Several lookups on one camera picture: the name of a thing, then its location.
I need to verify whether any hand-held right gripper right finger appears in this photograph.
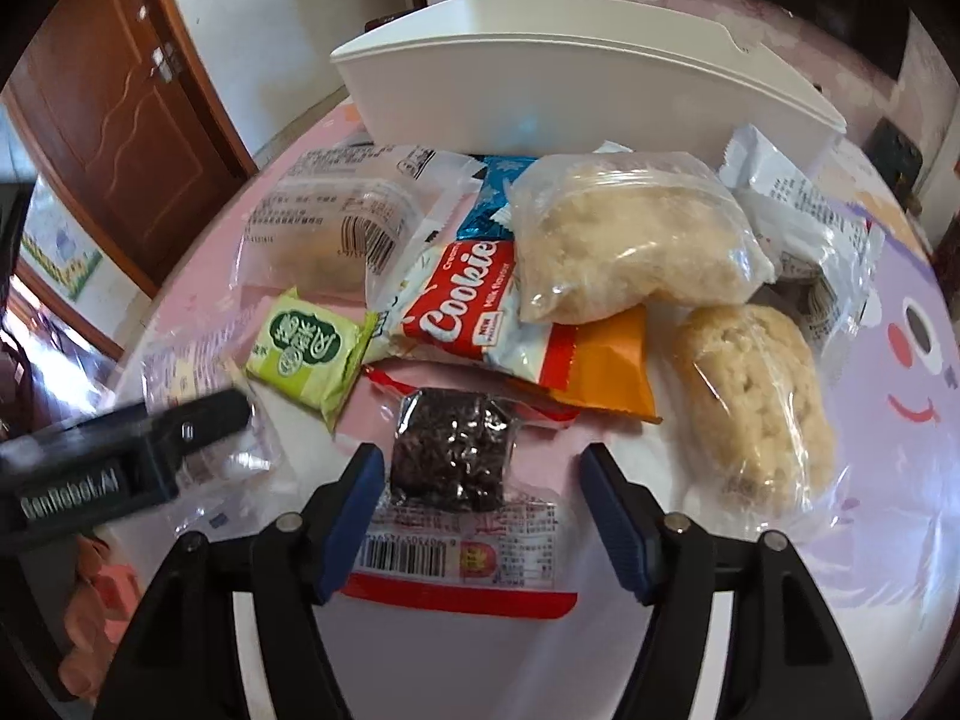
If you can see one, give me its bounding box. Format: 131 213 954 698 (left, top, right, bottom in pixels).
577 442 871 720

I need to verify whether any large clear barcode pastry packet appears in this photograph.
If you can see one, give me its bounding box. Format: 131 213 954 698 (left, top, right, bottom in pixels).
238 144 487 297

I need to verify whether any blue star-print snack packet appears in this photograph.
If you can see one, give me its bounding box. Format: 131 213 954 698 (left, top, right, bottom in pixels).
456 154 539 242

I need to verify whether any orange snack packet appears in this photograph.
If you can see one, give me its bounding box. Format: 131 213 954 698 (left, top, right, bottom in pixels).
508 304 662 425

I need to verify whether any brown wooden door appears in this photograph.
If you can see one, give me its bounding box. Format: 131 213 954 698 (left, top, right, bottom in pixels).
2 0 250 295

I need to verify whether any red white cookie packet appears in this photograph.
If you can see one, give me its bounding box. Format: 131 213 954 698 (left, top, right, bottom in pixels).
366 238 580 392

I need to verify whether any clear rice cracker bag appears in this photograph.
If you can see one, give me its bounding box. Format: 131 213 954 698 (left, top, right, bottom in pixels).
508 151 779 326
666 303 839 520

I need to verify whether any white printed snack packet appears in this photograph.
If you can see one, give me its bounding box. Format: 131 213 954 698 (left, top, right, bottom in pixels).
718 123 887 347

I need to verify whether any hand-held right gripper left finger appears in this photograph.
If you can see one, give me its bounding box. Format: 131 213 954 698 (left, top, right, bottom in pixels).
90 442 387 720

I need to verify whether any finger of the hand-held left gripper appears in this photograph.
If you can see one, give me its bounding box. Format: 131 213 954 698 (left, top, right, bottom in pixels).
150 388 254 466

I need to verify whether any dark brownie red-white packet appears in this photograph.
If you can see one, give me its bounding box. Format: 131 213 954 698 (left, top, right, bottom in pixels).
341 366 580 617

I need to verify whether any white plastic storage box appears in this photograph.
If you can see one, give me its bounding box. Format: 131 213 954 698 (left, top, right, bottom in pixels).
330 0 848 166

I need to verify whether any green snack packet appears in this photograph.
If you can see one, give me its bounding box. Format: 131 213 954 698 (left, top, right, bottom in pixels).
245 286 380 433

